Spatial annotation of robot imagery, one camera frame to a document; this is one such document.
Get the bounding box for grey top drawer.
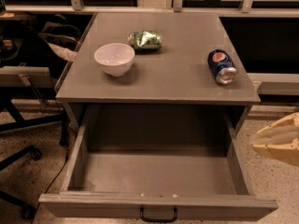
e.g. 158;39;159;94
39;105;278;222

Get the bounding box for grey drawer cabinet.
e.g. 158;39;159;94
54;12;262;147

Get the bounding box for blue pepsi can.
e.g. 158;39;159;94
207;49;238;85

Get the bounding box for green crumpled chip bag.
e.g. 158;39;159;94
128;30;162;51

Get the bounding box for white ceramic bowl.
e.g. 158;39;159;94
93;43;135;77

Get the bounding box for dark jacket on chair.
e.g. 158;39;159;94
38;14;81;62

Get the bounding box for metal window railing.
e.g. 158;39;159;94
0;0;299;18

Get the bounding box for grey side desk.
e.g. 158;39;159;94
0;66;55;88

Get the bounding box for black top drawer handle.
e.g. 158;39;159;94
139;205;178;224

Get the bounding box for black floor cable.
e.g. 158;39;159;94
29;147;71;224

